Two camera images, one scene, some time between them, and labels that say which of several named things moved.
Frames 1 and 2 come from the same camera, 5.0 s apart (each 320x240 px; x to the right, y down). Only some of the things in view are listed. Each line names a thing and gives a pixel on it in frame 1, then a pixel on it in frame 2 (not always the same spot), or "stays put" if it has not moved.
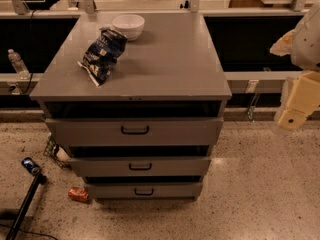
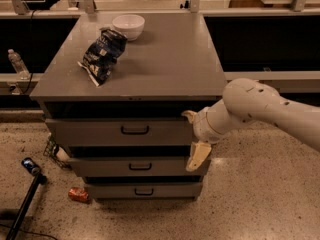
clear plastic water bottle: (19, 65) stays put
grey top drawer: (135, 132) stays put
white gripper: (307, 47) to (201, 126)
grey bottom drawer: (145, 191) stays put
